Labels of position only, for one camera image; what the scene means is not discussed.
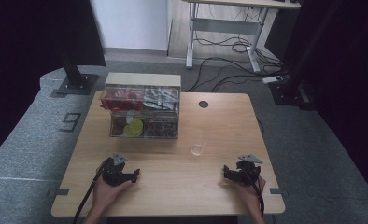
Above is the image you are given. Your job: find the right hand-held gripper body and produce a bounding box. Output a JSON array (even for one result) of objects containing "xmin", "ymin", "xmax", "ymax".
[{"xmin": 233, "ymin": 154, "xmax": 264, "ymax": 187}]

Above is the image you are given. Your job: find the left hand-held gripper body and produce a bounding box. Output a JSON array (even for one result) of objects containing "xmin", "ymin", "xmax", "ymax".
[{"xmin": 102, "ymin": 152, "xmax": 134, "ymax": 188}]

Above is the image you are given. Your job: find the clear glass cup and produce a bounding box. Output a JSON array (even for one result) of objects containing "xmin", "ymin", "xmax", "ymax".
[{"xmin": 191, "ymin": 142, "xmax": 207, "ymax": 157}]

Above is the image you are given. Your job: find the yellow-green round item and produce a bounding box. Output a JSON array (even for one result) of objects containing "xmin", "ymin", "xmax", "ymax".
[{"xmin": 123, "ymin": 119, "xmax": 145, "ymax": 138}]

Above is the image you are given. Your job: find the clear acrylic drawer organizer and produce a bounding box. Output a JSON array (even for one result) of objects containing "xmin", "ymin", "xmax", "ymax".
[{"xmin": 100, "ymin": 72, "xmax": 182, "ymax": 140}]

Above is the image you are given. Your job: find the person's right hand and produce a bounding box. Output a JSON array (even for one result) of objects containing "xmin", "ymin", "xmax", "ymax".
[{"xmin": 232, "ymin": 175, "xmax": 267, "ymax": 214}]

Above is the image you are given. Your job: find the person's left hand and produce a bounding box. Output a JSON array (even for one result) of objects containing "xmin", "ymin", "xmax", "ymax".
[{"xmin": 92, "ymin": 177, "xmax": 134, "ymax": 217}]

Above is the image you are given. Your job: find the pile of red packets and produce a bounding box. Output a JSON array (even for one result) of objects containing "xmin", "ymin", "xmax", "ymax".
[{"xmin": 101, "ymin": 88, "xmax": 144, "ymax": 113}]

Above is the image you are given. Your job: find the pile of silver packets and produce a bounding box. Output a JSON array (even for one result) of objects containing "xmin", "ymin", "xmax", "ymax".
[{"xmin": 143, "ymin": 88, "xmax": 180, "ymax": 110}]

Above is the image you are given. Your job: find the grey carpet mat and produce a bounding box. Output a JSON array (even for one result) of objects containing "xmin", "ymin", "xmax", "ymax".
[{"xmin": 0, "ymin": 60, "xmax": 368, "ymax": 224}]

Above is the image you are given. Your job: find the black metal stand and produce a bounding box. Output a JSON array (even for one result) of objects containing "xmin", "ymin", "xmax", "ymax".
[{"xmin": 268, "ymin": 0, "xmax": 342, "ymax": 111}]

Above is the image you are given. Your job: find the white power strip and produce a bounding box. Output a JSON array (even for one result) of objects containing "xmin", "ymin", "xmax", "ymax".
[{"xmin": 262, "ymin": 75, "xmax": 283, "ymax": 85}]

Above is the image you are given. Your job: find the white-framed desk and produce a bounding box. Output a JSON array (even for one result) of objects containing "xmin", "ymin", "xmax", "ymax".
[{"xmin": 181, "ymin": 0, "xmax": 302, "ymax": 74}]

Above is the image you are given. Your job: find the dark curtain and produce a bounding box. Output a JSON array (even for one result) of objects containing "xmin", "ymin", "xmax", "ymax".
[
  {"xmin": 264, "ymin": 0, "xmax": 368, "ymax": 204},
  {"xmin": 0, "ymin": 0, "xmax": 106, "ymax": 163}
]

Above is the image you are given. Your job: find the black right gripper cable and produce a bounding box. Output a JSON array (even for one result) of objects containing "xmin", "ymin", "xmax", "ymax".
[{"xmin": 243, "ymin": 169, "xmax": 265, "ymax": 217}]

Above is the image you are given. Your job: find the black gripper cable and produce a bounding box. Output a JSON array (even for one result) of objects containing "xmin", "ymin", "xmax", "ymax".
[
  {"xmin": 243, "ymin": 169, "xmax": 265, "ymax": 217},
  {"xmin": 72, "ymin": 161, "xmax": 107, "ymax": 224}
]

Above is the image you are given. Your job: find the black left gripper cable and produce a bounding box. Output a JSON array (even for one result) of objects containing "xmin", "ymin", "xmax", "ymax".
[{"xmin": 72, "ymin": 161, "xmax": 107, "ymax": 224}]

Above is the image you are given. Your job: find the black stand post with base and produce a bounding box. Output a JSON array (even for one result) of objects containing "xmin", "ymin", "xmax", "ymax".
[{"xmin": 54, "ymin": 46, "xmax": 100, "ymax": 96}]

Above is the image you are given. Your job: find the coiled black floor cable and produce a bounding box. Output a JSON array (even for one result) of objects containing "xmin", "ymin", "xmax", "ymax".
[{"xmin": 194, "ymin": 31, "xmax": 283, "ymax": 68}]

